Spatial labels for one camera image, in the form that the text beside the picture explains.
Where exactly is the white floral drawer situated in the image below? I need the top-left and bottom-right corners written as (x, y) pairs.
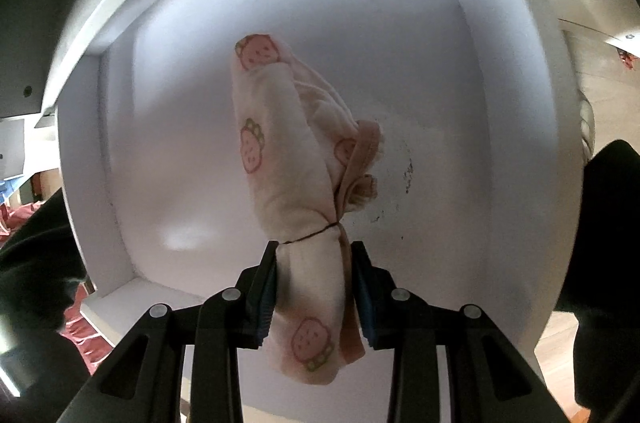
top-left (555, 0), bottom-right (640, 54)

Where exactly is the pink printed baby cloth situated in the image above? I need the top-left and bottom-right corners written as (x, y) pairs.
top-left (234, 32), bottom-right (383, 388)

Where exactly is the white storage bin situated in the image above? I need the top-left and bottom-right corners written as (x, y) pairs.
top-left (42, 0), bottom-right (593, 423)

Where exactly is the brown elastic band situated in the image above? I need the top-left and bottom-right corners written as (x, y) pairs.
top-left (280, 223), bottom-right (346, 246)

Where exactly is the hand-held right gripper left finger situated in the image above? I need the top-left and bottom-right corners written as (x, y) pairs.
top-left (56, 240), bottom-right (281, 423)

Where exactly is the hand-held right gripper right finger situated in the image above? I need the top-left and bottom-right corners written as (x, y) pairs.
top-left (351, 241), bottom-right (572, 423)

